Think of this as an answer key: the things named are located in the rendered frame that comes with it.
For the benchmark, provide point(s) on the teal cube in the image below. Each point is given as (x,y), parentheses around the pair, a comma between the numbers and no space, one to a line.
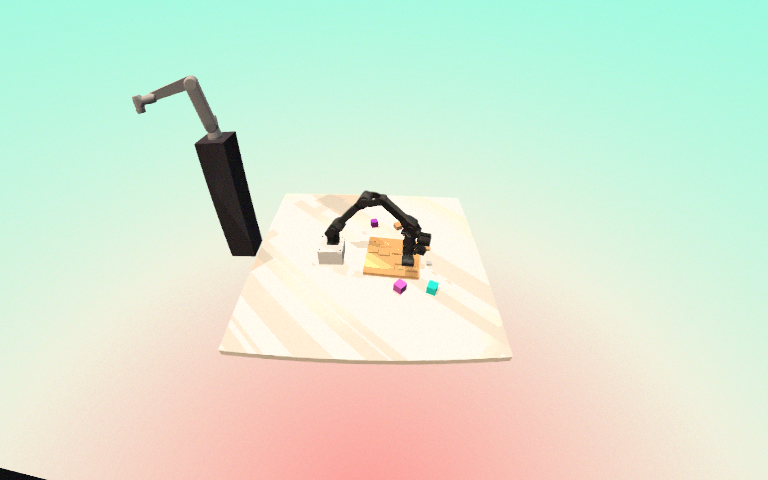
(431,287)

